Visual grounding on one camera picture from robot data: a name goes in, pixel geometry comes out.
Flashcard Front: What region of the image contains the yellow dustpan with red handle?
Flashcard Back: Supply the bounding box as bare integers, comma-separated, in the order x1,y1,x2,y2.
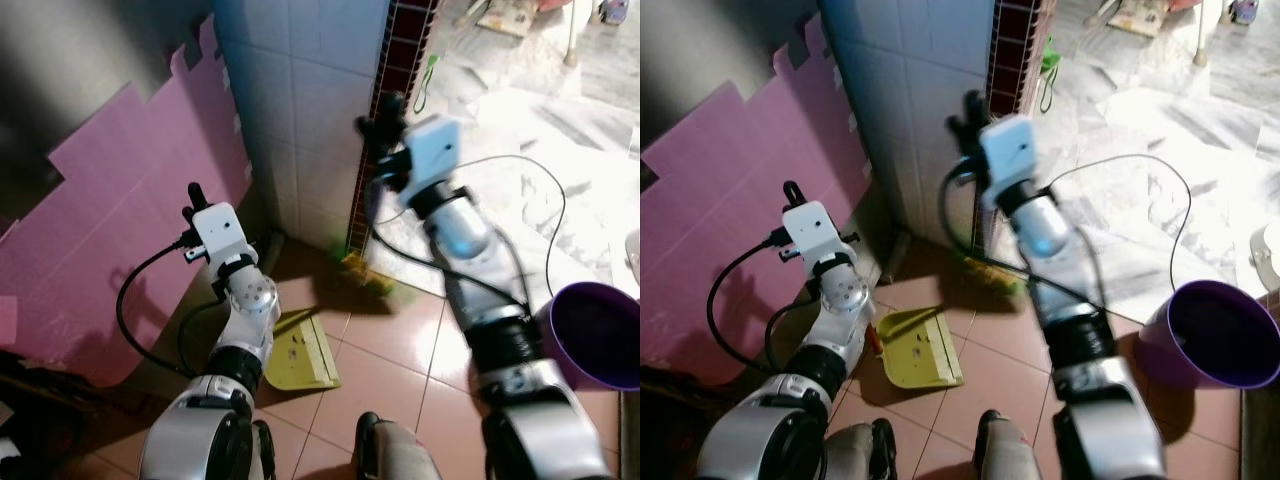
188,183,341,391
783,180,966,391

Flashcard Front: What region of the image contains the pink foam mat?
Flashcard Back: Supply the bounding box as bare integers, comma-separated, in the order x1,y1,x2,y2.
0,15,253,389
640,12,881,369

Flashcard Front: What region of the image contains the green bag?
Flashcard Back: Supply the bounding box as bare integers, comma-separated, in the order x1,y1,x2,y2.
1036,35,1063,113
413,52,443,113

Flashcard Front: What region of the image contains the beige printed bag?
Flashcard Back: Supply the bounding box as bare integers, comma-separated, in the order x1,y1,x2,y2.
476,0,538,38
1105,0,1168,38

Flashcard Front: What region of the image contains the purple plastic bucket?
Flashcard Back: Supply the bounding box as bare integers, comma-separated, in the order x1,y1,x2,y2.
543,281,641,393
1136,279,1280,391

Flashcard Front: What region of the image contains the robot left leg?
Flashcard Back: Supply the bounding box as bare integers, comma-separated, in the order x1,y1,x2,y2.
823,418,898,480
250,418,278,480

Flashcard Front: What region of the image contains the robot leg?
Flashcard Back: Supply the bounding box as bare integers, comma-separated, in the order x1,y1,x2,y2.
250,418,278,480
973,409,1048,480
823,418,898,480
354,411,443,480

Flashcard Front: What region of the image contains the robot right leg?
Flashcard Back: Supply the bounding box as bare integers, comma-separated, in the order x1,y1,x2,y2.
354,411,443,480
973,409,1048,480

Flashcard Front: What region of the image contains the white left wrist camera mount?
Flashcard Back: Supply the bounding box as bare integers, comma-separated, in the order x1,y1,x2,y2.
782,200,841,265
190,202,251,265

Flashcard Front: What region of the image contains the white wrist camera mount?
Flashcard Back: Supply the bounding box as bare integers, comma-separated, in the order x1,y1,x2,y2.
403,114,464,198
782,200,841,265
978,114,1038,211
190,202,251,265

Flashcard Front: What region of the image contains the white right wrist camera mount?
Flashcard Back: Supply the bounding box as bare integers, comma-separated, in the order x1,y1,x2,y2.
978,114,1038,211
403,114,464,198

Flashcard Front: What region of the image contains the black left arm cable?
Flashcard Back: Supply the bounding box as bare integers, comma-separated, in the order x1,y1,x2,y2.
177,297,233,376
115,240,201,383
706,238,793,379
765,297,823,376

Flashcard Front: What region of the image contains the thin black wire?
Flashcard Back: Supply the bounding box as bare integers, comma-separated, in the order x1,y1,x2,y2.
1040,153,1194,293
455,153,568,303

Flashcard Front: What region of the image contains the white frame stand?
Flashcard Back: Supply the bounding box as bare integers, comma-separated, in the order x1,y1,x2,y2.
563,0,583,69
1193,0,1213,69

